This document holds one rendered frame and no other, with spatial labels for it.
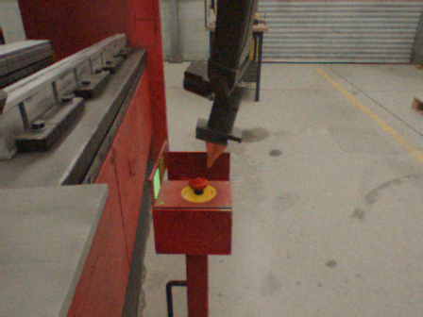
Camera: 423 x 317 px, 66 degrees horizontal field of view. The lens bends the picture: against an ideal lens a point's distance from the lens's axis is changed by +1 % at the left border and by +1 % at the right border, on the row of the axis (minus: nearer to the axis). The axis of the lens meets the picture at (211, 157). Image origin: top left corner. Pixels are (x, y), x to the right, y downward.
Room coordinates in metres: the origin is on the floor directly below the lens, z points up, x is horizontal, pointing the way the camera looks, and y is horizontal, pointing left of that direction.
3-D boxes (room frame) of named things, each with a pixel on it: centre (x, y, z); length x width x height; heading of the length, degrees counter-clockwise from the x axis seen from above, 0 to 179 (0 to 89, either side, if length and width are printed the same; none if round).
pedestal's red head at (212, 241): (0.62, 0.04, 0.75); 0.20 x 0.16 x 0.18; 179
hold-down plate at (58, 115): (0.72, 0.36, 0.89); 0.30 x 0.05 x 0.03; 6
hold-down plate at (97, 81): (1.12, 0.40, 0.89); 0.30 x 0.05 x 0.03; 6
